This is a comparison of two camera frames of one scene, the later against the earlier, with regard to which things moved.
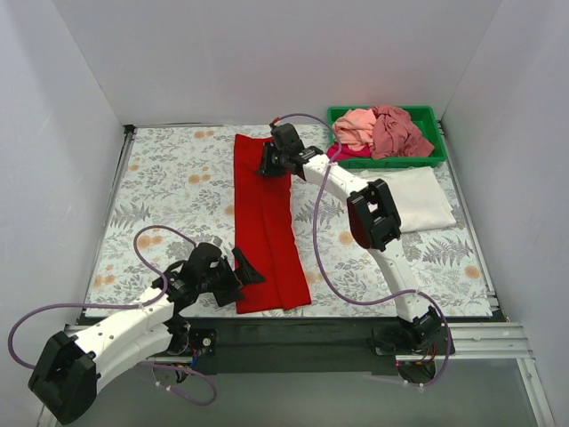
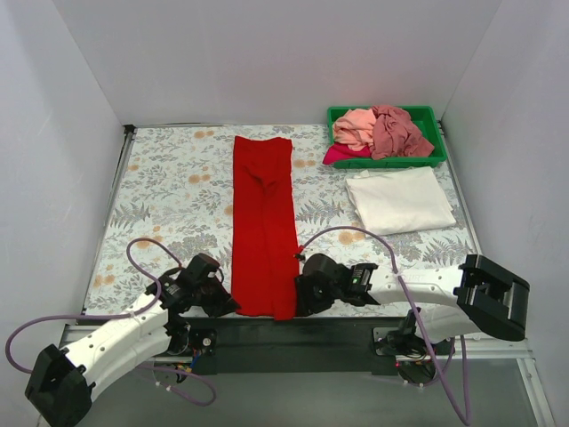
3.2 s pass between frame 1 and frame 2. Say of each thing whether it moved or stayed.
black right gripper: moved
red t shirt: stayed
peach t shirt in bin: stayed
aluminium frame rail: stayed
